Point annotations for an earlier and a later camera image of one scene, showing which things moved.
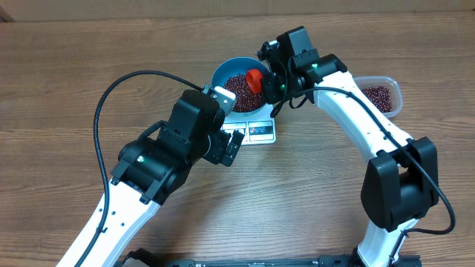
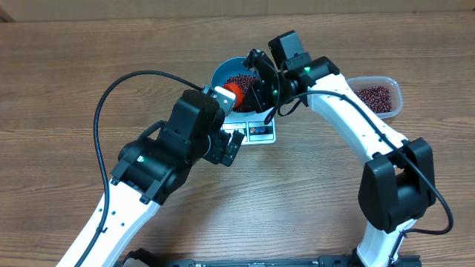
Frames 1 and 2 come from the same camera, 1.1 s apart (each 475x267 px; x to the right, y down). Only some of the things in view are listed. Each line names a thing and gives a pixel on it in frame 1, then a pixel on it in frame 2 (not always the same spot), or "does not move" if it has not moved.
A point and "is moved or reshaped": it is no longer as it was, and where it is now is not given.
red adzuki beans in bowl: [246, 100] does not move
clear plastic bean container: [384, 92] does not move
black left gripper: [220, 139] does not move
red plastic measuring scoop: [254, 79] is moved or reshaped
